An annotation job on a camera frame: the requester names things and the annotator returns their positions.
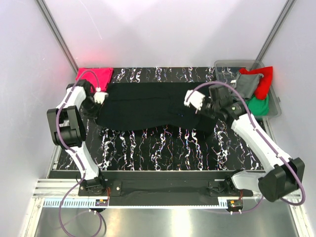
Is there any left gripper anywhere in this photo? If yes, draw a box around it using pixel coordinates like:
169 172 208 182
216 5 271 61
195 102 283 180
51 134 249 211
81 96 104 125

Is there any black t-shirt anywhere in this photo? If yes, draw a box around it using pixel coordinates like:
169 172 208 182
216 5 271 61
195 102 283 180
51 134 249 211
95 82 218 133

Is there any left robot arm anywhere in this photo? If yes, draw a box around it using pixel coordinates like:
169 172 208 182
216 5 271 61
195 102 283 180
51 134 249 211
46 79 108 196

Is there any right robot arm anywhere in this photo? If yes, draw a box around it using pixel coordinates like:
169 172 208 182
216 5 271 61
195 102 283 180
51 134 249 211
184 81 306 206

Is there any pink folded t-shirt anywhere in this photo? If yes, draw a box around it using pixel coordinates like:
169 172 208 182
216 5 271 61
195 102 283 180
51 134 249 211
76 68 114 92

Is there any clear plastic bin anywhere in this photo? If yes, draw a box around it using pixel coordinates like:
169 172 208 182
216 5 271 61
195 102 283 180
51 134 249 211
214 59 281 120

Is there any grey t-shirt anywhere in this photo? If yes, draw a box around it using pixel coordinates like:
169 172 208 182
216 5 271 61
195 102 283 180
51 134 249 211
230 72 264 100

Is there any green t-shirt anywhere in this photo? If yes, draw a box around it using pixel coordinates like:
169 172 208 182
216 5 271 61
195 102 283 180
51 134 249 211
246 95 269 116

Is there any red t-shirt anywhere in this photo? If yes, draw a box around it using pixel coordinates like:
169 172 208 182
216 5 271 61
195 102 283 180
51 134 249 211
239 66 273 100

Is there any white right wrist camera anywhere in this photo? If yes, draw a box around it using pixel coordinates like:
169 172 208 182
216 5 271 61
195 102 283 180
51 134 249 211
184 90 205 111

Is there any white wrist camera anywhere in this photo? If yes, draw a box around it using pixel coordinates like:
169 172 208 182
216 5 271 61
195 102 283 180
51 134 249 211
184 90 205 111
93 87 109 104

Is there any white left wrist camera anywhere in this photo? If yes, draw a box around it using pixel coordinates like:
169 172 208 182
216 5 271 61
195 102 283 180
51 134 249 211
93 87 109 104

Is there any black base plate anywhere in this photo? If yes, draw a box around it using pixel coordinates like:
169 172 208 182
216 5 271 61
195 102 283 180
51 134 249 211
78 170 254 207

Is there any aluminium frame rail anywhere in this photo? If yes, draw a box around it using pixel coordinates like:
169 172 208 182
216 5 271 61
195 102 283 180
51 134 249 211
33 179 302 198

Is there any right aluminium corner post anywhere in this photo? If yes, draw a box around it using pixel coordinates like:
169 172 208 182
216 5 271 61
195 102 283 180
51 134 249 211
255 0 296 62

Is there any aluminium corner post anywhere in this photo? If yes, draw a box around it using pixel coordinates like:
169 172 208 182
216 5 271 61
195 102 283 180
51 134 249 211
255 0 296 62
35 0 79 73

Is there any left aluminium corner post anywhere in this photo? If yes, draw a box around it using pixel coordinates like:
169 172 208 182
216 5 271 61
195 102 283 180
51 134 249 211
35 0 79 73

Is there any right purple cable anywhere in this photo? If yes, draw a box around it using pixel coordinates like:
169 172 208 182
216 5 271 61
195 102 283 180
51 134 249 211
185 81 307 214

